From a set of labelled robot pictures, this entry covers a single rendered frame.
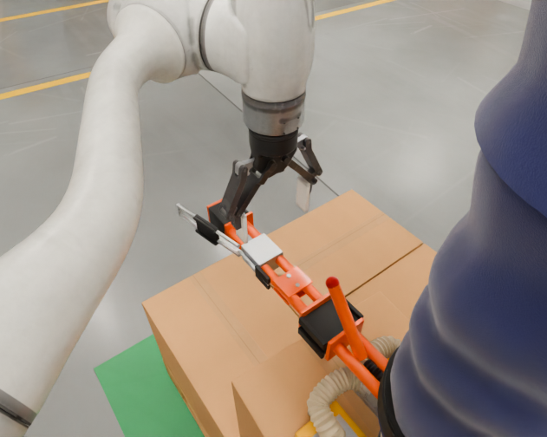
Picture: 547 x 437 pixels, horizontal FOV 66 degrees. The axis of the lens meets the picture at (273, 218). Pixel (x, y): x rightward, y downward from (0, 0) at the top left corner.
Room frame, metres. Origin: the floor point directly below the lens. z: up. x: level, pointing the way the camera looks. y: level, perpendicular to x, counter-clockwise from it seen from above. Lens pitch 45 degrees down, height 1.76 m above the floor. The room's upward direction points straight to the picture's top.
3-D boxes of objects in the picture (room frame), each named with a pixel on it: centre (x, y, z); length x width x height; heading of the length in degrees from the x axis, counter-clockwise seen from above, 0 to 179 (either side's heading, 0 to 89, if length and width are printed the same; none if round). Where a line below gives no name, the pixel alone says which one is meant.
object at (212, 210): (0.70, 0.10, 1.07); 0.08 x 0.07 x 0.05; 37
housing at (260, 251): (0.59, 0.02, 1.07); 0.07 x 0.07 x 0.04; 37
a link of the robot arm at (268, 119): (0.55, 0.00, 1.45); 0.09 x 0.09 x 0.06
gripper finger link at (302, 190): (0.59, -0.06, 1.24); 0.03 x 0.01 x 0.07; 36
